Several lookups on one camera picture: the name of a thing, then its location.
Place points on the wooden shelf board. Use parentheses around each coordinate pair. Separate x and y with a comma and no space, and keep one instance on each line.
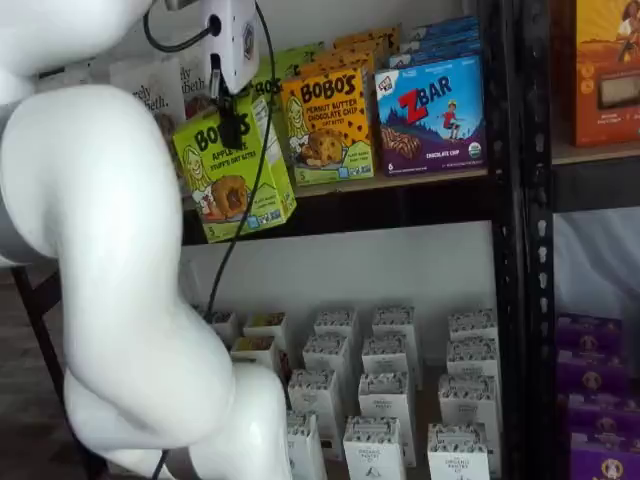
(595,154)
(400,179)

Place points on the yellow white granola box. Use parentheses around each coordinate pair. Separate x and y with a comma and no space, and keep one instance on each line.
(255,350)
(265,322)

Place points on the yellow Bobo's peanut butter box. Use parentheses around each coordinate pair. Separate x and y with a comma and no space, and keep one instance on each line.
(340,62)
(360,47)
(325,125)
(370,34)

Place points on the white floral pantry box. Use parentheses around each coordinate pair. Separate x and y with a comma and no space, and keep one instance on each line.
(395,320)
(302,450)
(312,400)
(457,455)
(467,400)
(472,357)
(372,450)
(385,395)
(472,322)
(387,355)
(325,355)
(335,322)

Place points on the orange label granola bag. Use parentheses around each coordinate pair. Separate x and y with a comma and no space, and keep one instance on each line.
(150,90)

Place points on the blue purple Zbar box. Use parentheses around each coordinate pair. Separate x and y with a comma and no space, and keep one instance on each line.
(440,40)
(430,115)
(445,25)
(435,54)

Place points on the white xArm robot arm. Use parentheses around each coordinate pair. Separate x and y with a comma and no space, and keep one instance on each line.
(125,250)

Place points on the red label granola bag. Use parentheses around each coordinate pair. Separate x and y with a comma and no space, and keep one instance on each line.
(197,85)

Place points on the purple snack box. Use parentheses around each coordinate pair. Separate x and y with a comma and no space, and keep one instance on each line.
(605,420)
(605,465)
(592,375)
(590,332)

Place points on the large orange snack box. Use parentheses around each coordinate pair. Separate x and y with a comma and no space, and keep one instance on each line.
(600,50)

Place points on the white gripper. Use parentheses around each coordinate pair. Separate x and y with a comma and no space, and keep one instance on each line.
(235,45)

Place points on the green Bobo's apple pie box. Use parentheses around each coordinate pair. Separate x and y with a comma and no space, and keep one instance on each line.
(290,65)
(260,86)
(210,170)
(307,50)

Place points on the white plastic sheet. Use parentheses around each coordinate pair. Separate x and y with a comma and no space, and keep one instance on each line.
(595,260)

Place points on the blue white granola box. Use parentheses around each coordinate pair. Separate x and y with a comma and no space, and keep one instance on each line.
(222,320)

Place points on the black metal shelving rack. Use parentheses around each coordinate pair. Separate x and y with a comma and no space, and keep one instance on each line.
(505,250)
(537,250)

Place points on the white cartons group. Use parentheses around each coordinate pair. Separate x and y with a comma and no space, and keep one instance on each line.
(426,400)

